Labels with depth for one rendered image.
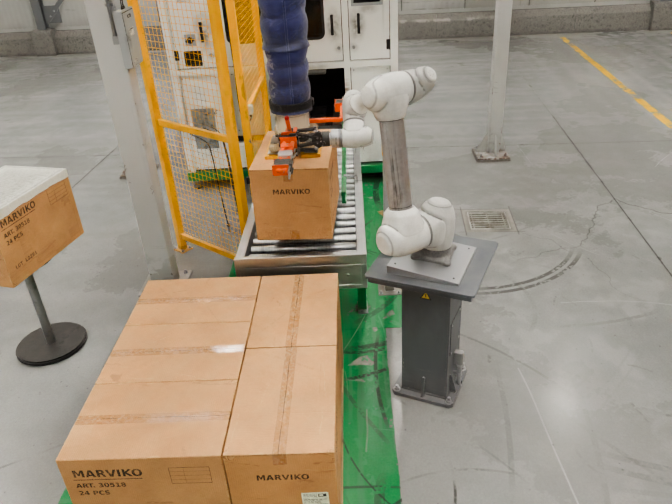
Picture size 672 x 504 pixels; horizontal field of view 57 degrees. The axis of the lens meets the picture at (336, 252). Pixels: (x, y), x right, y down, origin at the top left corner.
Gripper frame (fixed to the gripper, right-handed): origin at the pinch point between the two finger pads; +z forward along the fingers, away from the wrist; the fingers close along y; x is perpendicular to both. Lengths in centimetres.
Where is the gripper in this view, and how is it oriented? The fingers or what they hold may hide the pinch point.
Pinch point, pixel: (289, 140)
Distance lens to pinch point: 309.0
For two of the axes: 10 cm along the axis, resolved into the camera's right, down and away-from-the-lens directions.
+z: -10.0, 0.5, 0.4
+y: 0.6, 8.7, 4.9
